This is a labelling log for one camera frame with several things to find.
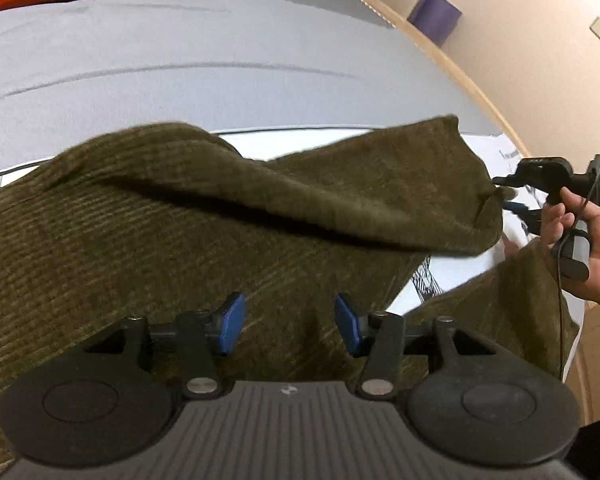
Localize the brown corduroy pants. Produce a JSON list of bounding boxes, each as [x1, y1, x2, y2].
[[0, 116, 579, 479]]

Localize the person right hand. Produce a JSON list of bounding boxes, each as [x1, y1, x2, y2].
[[541, 188, 600, 305]]

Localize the grey printed bed sheet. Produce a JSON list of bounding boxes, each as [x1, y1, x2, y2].
[[0, 0, 586, 371]]

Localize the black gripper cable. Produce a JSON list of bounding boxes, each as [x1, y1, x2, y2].
[[556, 159, 600, 380]]

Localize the purple folder by wall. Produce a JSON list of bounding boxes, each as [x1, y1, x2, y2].
[[407, 0, 463, 47]]

